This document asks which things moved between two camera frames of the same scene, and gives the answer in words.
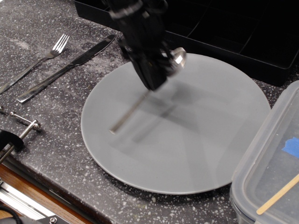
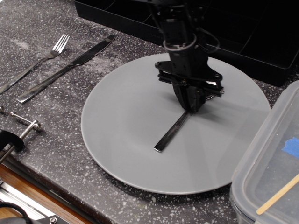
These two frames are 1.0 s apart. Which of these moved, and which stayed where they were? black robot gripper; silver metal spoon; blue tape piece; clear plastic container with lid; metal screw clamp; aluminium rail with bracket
Moved: black robot gripper; silver metal spoon
Stayed: metal screw clamp; aluminium rail with bracket; blue tape piece; clear plastic container with lid
